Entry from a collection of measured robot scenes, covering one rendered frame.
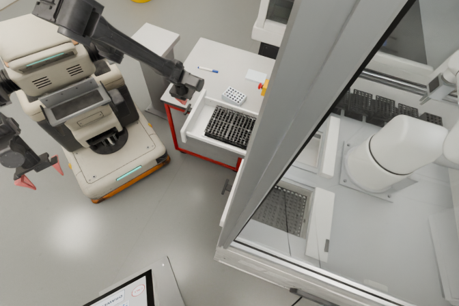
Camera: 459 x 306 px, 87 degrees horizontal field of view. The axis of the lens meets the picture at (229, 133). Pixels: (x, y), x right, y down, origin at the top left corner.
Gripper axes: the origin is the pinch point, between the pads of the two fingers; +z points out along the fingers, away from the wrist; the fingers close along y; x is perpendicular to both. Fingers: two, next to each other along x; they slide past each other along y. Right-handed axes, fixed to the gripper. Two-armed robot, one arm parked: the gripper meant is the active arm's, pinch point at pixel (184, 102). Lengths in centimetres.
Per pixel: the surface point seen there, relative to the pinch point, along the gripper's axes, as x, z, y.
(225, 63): 57, 24, 2
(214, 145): -9.7, 12.5, 19.3
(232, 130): -0.3, 9.9, 25.1
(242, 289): -62, 100, 61
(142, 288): -72, -2, 19
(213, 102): 14.4, 12.4, 9.4
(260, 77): 53, 22, 28
